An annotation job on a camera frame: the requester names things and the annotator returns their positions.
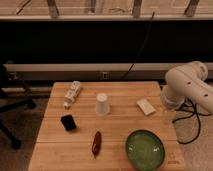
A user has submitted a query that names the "thin black hanging cable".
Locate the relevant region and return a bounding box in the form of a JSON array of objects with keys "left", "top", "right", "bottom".
[{"left": 119, "top": 11, "right": 156, "bottom": 81}]

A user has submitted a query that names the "white rectangular block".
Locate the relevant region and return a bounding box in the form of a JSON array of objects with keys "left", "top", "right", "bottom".
[{"left": 137, "top": 98, "right": 155, "bottom": 116}]

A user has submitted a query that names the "green ceramic plate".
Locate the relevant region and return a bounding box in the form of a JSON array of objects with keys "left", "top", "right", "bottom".
[{"left": 125, "top": 130, "right": 165, "bottom": 171}]

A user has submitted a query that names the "black eraser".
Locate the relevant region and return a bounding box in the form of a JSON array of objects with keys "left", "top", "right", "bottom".
[{"left": 61, "top": 115, "right": 77, "bottom": 131}]

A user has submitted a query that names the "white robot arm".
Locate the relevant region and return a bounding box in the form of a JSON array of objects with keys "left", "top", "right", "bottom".
[{"left": 160, "top": 61, "right": 213, "bottom": 114}]

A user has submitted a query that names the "black cable on floor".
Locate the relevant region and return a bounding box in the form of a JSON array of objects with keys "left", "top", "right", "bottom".
[{"left": 171, "top": 99, "right": 213, "bottom": 145}]

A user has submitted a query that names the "black office chair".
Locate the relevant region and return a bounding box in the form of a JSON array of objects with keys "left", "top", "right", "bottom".
[{"left": 0, "top": 64, "right": 36, "bottom": 150}]

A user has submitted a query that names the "red chili pepper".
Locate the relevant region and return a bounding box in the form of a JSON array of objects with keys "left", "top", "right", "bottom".
[{"left": 92, "top": 131, "right": 102, "bottom": 157}]

